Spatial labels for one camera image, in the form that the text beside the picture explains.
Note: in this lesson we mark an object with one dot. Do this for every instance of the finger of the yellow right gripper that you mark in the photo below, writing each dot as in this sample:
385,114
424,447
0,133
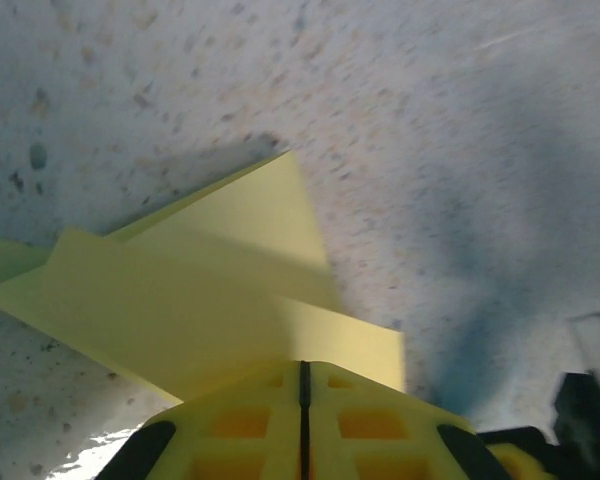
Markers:
520,462

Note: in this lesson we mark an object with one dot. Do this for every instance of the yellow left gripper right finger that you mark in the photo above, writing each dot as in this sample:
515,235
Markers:
380,440

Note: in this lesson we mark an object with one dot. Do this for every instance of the yellow cloth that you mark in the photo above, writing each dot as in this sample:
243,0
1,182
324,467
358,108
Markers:
180,300

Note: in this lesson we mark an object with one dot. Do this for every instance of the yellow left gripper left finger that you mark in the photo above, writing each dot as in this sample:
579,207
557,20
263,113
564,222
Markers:
240,440

